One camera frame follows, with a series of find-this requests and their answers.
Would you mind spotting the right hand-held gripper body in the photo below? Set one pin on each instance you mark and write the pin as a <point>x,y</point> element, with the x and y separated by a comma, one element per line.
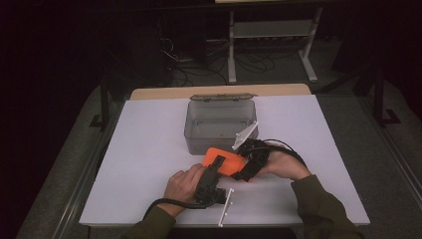
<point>258,154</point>

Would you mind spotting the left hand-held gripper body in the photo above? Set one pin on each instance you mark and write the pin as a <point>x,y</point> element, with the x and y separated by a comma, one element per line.
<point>207,192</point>

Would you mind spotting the transparent grey storage box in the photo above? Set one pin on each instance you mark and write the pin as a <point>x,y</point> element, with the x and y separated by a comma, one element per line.
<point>215,126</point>

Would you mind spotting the person's left hand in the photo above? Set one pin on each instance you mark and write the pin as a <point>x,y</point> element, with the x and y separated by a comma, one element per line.
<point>180,186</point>

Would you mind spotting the person's right hand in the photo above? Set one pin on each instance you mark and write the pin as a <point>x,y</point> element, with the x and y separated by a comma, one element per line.
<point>285,166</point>

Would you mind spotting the black metal stand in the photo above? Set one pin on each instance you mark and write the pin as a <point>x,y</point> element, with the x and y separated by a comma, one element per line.
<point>104,103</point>
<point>379,99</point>

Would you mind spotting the white metal desk frame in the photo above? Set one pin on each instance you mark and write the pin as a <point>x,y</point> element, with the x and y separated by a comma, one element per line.
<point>272,28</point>

